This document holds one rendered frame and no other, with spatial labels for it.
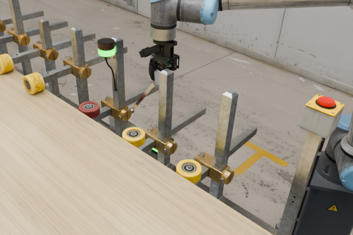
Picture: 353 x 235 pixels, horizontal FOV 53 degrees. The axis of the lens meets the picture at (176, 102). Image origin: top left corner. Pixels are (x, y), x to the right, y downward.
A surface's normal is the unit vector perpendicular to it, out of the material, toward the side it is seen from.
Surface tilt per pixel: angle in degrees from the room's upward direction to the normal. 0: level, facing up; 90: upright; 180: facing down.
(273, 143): 0
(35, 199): 0
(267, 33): 90
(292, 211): 90
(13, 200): 0
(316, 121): 90
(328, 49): 90
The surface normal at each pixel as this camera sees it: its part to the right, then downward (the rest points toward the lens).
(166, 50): -0.66, 0.37
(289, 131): 0.04, -0.85
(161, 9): -0.23, 0.49
